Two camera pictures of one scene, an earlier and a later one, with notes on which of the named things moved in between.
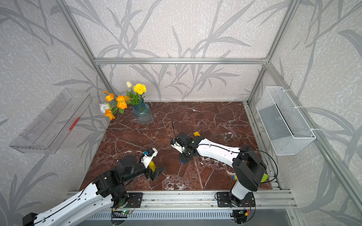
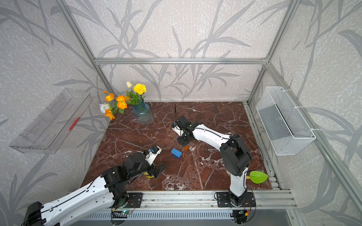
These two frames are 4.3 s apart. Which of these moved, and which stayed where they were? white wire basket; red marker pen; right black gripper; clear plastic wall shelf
Moved: right black gripper
Stayed: red marker pen; white wire basket; clear plastic wall shelf
